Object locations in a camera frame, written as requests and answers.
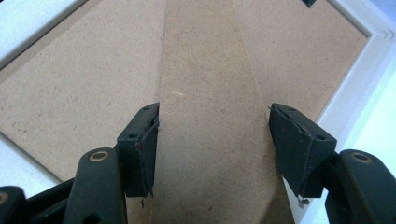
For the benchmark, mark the wooden picture frame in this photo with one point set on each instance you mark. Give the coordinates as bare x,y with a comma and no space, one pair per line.
205,77

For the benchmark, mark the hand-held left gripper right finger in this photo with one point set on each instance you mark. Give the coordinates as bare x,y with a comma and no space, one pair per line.
299,149

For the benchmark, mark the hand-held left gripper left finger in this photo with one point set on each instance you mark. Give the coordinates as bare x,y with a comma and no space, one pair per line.
137,155

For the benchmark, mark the white sheet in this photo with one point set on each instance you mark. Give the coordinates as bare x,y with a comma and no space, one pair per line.
379,130

